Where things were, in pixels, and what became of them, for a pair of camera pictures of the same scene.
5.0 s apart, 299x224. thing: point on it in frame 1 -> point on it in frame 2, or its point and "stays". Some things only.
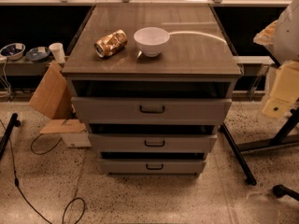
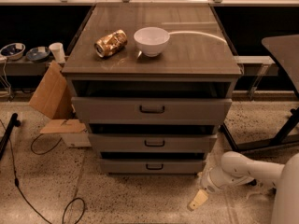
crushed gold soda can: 110,44 stays
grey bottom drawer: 151,166 stays
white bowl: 152,40 stays
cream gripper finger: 284,92 -> 214,179
